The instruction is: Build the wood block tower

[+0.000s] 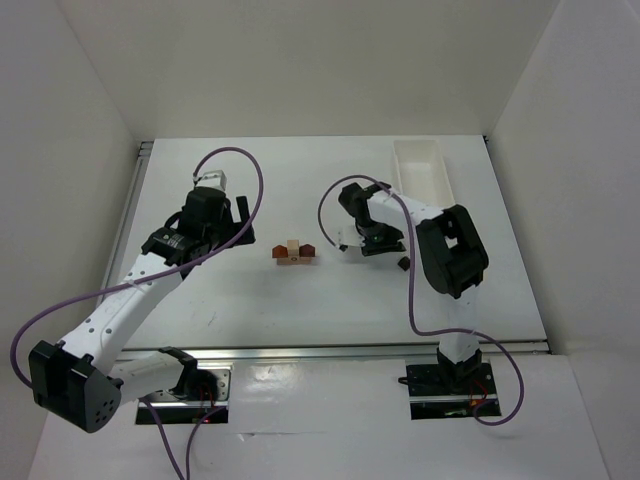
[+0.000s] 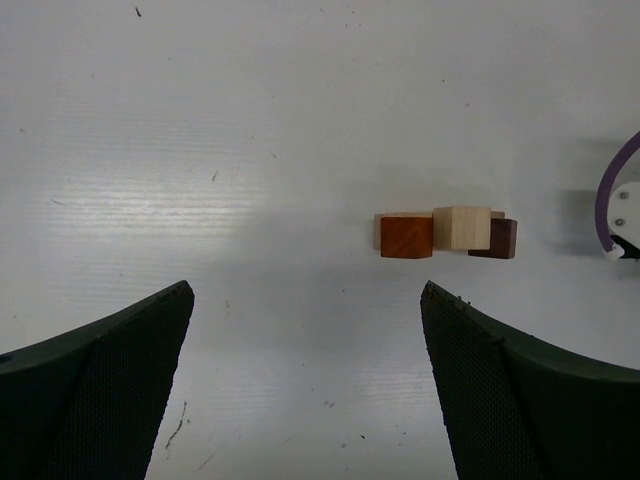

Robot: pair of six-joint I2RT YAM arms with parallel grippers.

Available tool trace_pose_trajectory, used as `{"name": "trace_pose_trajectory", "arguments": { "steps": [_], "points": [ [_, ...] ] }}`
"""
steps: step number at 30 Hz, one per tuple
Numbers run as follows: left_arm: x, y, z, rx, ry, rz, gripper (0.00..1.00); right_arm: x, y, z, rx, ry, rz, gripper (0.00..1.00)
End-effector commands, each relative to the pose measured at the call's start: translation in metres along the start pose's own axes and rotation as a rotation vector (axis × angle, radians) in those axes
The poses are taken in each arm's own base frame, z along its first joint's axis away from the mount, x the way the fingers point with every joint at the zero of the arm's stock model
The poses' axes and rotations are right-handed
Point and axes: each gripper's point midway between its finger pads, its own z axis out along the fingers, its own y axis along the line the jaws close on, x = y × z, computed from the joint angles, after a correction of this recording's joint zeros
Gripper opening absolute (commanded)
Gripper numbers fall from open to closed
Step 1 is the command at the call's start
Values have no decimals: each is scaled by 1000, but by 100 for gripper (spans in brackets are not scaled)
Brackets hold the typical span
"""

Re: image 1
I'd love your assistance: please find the reddish brown wood prism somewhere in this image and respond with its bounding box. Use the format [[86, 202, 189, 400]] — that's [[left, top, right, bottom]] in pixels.
[[272, 245, 288, 260]]

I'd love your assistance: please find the long light wood block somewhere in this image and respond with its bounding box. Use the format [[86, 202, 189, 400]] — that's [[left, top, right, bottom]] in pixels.
[[276, 255, 314, 266]]

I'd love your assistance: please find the dark brown house block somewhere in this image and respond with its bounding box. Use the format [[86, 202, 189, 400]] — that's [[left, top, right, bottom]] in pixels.
[[299, 244, 316, 261]]

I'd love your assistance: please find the white plastic bin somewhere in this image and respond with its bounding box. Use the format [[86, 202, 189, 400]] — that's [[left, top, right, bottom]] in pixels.
[[392, 139, 455, 209]]

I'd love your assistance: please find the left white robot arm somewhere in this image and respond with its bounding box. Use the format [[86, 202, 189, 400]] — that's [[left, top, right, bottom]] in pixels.
[[28, 187, 255, 433]]

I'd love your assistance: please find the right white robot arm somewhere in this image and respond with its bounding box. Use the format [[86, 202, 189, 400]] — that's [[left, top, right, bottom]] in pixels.
[[338, 182, 489, 391]]

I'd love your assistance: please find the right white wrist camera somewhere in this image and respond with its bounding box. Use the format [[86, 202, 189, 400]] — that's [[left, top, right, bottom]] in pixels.
[[337, 225, 365, 252]]

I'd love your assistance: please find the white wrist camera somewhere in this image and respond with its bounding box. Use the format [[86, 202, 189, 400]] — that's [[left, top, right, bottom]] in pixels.
[[193, 170, 227, 192], [337, 225, 365, 252]]

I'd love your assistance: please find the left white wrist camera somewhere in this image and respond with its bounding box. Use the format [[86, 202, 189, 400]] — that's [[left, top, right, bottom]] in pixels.
[[193, 170, 227, 192]]

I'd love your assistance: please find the aluminium left rail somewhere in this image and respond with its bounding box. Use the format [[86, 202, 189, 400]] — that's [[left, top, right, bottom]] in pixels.
[[99, 140, 154, 290]]

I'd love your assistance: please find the aluminium rail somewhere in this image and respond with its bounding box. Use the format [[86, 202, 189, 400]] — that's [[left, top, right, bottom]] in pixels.
[[118, 341, 551, 362], [99, 140, 154, 290]]

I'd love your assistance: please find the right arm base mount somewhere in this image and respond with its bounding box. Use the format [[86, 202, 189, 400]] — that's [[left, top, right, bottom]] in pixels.
[[398, 363, 501, 420]]

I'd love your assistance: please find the aluminium front rail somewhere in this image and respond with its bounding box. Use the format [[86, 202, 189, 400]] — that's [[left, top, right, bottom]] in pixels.
[[118, 341, 551, 362]]

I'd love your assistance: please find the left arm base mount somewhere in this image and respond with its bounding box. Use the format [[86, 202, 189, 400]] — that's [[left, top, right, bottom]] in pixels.
[[148, 362, 232, 426]]

